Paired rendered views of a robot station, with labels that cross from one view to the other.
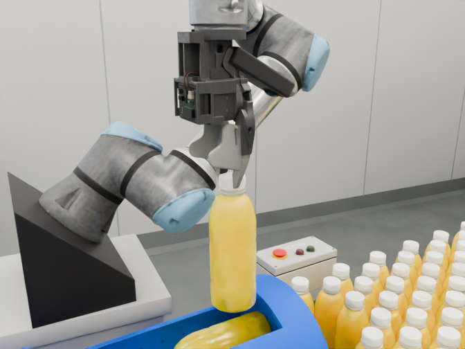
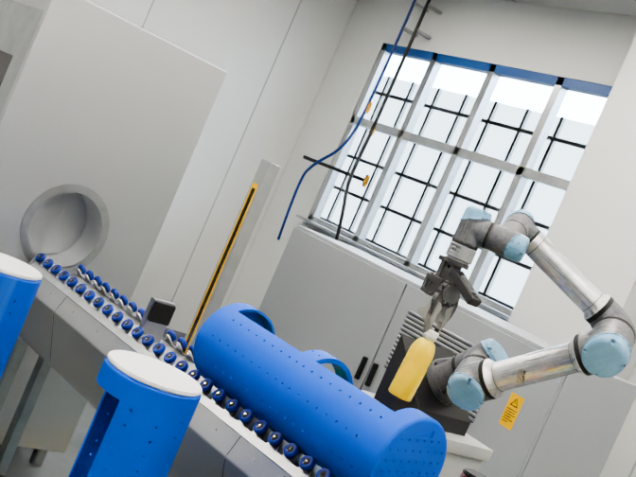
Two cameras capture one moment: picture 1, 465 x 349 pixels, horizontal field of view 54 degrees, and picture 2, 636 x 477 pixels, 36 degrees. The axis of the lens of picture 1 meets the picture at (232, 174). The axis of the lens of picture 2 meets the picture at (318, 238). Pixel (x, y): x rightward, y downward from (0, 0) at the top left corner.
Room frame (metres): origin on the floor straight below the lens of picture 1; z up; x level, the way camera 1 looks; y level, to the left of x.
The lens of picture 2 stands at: (-0.35, -2.50, 1.67)
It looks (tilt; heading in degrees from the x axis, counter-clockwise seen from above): 2 degrees down; 77
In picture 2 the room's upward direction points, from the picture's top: 24 degrees clockwise
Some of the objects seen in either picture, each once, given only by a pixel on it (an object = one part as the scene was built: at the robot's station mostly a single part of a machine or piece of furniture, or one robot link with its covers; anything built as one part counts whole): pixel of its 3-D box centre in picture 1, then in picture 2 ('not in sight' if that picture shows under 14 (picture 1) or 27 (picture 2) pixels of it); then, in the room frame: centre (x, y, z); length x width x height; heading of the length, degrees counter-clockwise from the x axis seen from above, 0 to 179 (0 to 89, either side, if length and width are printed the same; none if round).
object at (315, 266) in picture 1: (294, 267); not in sight; (1.07, -0.16, 1.05); 0.20 x 0.10 x 0.10; 121
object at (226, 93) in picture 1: (214, 77); (446, 279); (0.61, 0.02, 1.59); 0.09 x 0.08 x 0.12; 121
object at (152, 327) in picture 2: not in sight; (156, 321); (0.04, 1.01, 1.00); 0.10 x 0.04 x 0.15; 31
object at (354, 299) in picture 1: (354, 299); not in sight; (0.85, -0.26, 1.09); 0.04 x 0.04 x 0.02
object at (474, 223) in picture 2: not in sight; (473, 228); (0.62, 0.02, 1.74); 0.09 x 0.08 x 0.11; 151
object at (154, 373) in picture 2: not in sight; (155, 372); (0.00, 0.15, 1.03); 0.28 x 0.28 x 0.01
